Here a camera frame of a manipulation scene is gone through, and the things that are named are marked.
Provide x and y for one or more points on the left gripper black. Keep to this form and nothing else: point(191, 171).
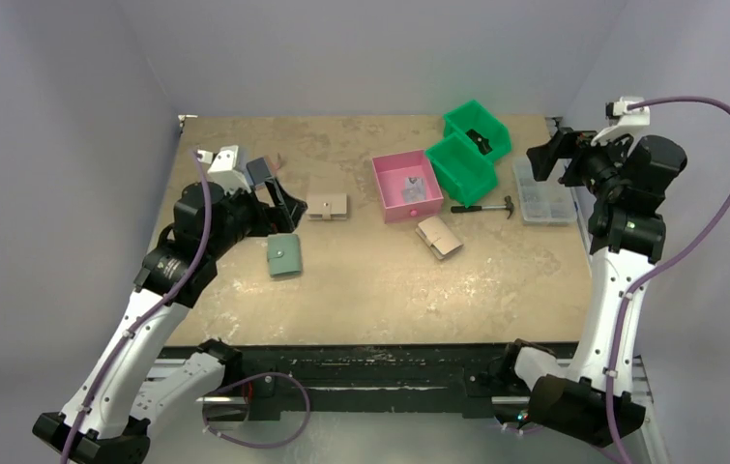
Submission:
point(289, 208)

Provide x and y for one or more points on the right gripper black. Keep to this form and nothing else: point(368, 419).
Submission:
point(571, 151)

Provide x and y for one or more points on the beige card holder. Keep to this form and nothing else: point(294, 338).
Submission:
point(438, 237)
point(327, 206)

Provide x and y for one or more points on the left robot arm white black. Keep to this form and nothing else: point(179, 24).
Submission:
point(112, 418)

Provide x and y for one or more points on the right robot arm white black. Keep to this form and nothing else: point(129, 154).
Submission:
point(591, 398)

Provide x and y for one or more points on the green card holder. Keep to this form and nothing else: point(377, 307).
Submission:
point(284, 256)

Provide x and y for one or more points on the cards in pink box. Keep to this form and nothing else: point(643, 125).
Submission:
point(414, 190)

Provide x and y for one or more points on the clear screw organizer box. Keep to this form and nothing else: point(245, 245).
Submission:
point(542, 203)

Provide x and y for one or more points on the hammer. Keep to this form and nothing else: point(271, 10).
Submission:
point(507, 207)

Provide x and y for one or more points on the black object in bin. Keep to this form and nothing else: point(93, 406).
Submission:
point(482, 143)

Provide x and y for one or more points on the front green bin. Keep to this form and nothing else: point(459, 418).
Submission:
point(461, 171)

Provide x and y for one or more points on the green bin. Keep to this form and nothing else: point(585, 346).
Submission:
point(473, 115)
point(461, 171)

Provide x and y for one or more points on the rear green bin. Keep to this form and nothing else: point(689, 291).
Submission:
point(473, 115)

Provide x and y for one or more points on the pink box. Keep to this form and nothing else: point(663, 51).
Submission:
point(390, 172)

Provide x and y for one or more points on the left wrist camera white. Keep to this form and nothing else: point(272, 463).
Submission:
point(225, 168)

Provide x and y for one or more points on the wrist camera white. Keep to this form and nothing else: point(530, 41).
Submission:
point(225, 168)
point(626, 116)

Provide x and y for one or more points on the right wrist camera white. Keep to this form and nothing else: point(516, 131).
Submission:
point(626, 116)

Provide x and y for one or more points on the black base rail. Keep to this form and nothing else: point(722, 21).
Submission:
point(467, 379)

